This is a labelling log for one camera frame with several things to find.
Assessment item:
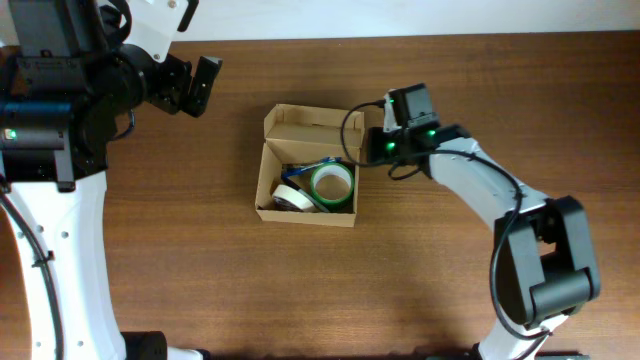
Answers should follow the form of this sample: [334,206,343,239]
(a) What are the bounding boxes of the blue pen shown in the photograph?
[282,157,342,177]

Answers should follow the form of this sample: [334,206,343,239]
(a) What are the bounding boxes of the cardboard box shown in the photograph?
[255,104,365,227]

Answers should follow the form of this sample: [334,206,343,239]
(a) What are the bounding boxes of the black silver pen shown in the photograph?
[281,173,329,213]

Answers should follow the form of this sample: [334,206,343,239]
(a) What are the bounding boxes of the white masking tape roll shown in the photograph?
[272,184,318,213]

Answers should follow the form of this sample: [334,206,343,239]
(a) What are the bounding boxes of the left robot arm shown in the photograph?
[1,0,222,359]

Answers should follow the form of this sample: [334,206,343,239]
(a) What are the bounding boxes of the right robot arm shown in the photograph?
[367,84,601,359]

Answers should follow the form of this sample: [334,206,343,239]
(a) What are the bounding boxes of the green tape roll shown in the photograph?
[310,163,355,211]

